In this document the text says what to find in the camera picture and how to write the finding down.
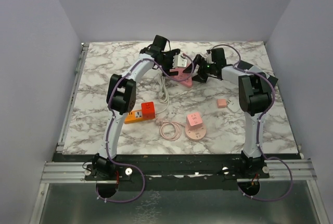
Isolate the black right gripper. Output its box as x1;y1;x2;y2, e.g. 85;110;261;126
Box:
183;55;215;83

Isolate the pink triangular power strip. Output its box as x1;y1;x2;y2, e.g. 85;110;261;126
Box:
171;54;193;88

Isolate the white power cable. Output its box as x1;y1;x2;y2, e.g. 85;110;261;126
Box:
155;74;170;115

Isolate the pink power cable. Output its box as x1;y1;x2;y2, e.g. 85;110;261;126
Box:
155;118;187;140

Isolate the round pink power strip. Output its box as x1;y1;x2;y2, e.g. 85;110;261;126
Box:
185;124;207;141

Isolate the orange power strip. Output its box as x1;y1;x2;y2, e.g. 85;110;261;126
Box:
124;110;144;124

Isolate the pink cube socket adapter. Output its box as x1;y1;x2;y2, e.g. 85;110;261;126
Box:
186;112;203;129

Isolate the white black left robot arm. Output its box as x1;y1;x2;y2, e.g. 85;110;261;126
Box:
92;35;180;180

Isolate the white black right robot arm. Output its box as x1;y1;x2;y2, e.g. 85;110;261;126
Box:
184;44;277;178

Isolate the white usb charger plug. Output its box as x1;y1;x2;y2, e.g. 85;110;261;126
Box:
227;101;240;113

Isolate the small pink charger adapter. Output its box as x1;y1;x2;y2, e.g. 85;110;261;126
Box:
216;99;227;108

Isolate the black flat box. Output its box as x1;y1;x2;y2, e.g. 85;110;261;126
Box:
237;60;278;87

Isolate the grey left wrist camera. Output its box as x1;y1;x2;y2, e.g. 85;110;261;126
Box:
173;53;187;68

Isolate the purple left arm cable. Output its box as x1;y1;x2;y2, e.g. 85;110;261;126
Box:
97;53;190;204

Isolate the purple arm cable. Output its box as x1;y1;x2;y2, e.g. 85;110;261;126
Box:
207;44;294;202
97;53;190;204

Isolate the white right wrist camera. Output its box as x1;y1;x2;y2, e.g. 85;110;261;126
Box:
206;49;214;64

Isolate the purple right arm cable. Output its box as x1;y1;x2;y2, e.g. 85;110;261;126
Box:
207;44;294;202

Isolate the white grey network switch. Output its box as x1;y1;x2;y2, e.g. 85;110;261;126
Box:
249;66;270;79

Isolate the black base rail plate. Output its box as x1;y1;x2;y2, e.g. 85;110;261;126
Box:
52;152;271;191

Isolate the aluminium frame rail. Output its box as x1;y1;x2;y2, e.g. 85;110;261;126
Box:
31;45;330;223

